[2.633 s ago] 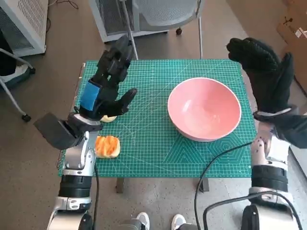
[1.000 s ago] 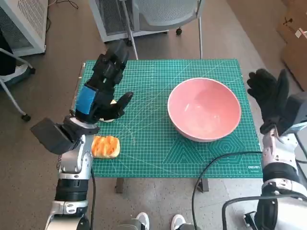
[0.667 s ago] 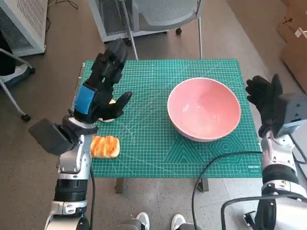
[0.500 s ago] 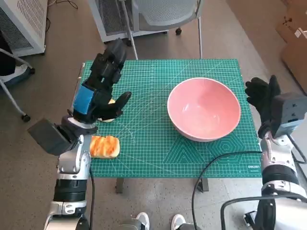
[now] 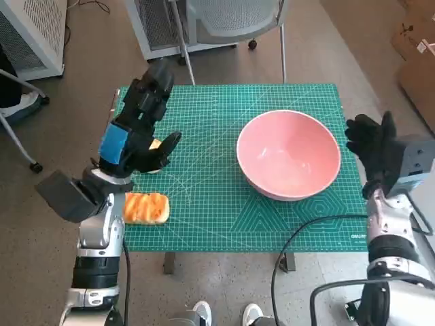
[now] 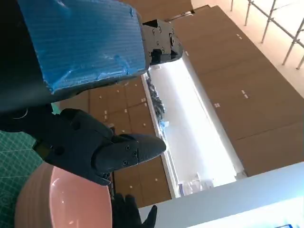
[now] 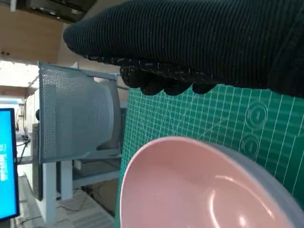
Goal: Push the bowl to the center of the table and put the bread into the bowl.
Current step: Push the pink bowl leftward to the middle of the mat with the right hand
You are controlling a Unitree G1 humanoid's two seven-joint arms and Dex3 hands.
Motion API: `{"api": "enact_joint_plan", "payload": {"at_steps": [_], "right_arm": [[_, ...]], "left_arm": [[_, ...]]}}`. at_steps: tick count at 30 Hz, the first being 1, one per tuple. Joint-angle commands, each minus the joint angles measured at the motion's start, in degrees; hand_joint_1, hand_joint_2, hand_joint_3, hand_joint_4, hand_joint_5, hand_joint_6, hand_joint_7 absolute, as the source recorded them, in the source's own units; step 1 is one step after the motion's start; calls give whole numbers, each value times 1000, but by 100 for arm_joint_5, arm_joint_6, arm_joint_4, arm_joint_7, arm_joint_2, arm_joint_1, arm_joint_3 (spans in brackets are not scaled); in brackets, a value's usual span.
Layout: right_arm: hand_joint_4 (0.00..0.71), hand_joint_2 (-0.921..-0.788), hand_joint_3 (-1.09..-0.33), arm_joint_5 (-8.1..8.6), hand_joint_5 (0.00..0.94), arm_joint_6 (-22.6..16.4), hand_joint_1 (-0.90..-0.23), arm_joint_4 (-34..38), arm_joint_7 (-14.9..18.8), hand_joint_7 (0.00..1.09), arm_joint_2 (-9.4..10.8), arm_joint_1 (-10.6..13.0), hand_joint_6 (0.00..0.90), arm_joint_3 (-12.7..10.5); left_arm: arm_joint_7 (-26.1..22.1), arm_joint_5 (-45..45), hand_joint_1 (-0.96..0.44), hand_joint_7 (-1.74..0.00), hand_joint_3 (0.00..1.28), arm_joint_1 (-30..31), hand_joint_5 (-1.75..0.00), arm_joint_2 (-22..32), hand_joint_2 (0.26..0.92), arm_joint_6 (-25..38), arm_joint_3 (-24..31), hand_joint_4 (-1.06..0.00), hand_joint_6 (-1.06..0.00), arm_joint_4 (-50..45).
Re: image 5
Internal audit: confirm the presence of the round tan toy bun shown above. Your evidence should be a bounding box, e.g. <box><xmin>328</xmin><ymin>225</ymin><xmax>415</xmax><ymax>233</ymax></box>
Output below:
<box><xmin>146</xmin><ymin>138</ymin><xmax>163</xmax><ymax>175</ymax></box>

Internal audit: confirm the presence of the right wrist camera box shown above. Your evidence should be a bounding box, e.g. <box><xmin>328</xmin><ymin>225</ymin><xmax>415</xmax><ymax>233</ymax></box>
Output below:
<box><xmin>387</xmin><ymin>134</ymin><xmax>435</xmax><ymax>198</ymax></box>

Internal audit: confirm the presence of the black floor cable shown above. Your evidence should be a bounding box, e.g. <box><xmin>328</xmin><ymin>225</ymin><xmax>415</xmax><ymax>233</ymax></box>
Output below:
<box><xmin>64</xmin><ymin>0</ymin><xmax>111</xmax><ymax>45</ymax></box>

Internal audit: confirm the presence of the metal frame chair with casters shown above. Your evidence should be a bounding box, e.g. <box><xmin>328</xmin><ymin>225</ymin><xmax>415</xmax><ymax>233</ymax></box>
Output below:
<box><xmin>0</xmin><ymin>67</ymin><xmax>51</xmax><ymax>173</ymax></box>

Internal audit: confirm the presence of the rectangular orange striped toy bread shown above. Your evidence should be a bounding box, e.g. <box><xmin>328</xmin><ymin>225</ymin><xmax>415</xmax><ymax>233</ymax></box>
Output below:
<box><xmin>124</xmin><ymin>192</ymin><xmax>170</xmax><ymax>225</ymax></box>

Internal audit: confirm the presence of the cardboard box with white label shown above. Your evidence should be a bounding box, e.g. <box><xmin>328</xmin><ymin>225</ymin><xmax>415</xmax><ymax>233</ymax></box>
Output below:
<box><xmin>389</xmin><ymin>0</ymin><xmax>435</xmax><ymax>62</ymax></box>

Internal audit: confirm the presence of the person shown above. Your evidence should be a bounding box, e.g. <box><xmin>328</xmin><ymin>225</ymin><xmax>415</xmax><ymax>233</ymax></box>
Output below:
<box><xmin>0</xmin><ymin>43</ymin><xmax>41</xmax><ymax>118</ymax></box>

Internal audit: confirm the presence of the left bare black robot hand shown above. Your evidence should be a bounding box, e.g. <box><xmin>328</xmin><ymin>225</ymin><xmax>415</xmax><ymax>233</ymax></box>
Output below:
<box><xmin>97</xmin><ymin>57</ymin><xmax>183</xmax><ymax>178</ymax></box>

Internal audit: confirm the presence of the looped black robot cable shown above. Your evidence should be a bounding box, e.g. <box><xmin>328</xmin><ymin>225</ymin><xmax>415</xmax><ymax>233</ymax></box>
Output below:
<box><xmin>309</xmin><ymin>274</ymin><xmax>435</xmax><ymax>326</ymax></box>

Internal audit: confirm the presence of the white perforated cabinet on casters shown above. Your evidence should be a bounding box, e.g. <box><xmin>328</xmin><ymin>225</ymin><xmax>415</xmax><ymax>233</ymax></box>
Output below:
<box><xmin>124</xmin><ymin>0</ymin><xmax>259</xmax><ymax>61</ymax></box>

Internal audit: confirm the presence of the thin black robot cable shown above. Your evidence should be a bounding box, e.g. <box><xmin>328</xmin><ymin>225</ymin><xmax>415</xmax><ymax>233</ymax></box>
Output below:
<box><xmin>271</xmin><ymin>213</ymin><xmax>370</xmax><ymax>326</ymax></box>

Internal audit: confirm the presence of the grey mesh chair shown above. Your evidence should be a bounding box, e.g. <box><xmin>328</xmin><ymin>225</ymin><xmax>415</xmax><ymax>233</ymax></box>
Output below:
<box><xmin>168</xmin><ymin>0</ymin><xmax>290</xmax><ymax>86</ymax></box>

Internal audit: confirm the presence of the plain brown cardboard box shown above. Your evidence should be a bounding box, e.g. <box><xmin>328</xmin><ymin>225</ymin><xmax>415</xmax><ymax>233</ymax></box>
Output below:
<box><xmin>397</xmin><ymin>60</ymin><xmax>435</xmax><ymax>133</ymax></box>

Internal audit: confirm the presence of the pink bowl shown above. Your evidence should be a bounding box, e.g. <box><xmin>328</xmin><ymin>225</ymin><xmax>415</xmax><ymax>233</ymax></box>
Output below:
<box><xmin>236</xmin><ymin>109</ymin><xmax>342</xmax><ymax>202</ymax></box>

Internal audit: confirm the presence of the right black gloved robot hand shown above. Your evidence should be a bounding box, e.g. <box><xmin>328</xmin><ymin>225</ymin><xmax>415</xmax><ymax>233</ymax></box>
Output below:
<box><xmin>345</xmin><ymin>111</ymin><xmax>406</xmax><ymax>201</ymax></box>

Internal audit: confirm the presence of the large white perforated cabinet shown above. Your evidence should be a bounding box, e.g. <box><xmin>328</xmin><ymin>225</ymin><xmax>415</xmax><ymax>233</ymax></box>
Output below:
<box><xmin>0</xmin><ymin>0</ymin><xmax>68</xmax><ymax>81</ymax></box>

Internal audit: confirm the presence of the green cutting mat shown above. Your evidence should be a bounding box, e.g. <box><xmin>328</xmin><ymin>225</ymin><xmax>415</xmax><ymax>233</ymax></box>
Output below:
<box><xmin>110</xmin><ymin>84</ymin><xmax>370</xmax><ymax>253</ymax></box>

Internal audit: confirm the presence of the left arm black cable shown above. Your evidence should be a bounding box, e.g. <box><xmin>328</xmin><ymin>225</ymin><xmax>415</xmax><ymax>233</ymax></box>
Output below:
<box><xmin>121</xmin><ymin>236</ymin><xmax>133</xmax><ymax>326</ymax></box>

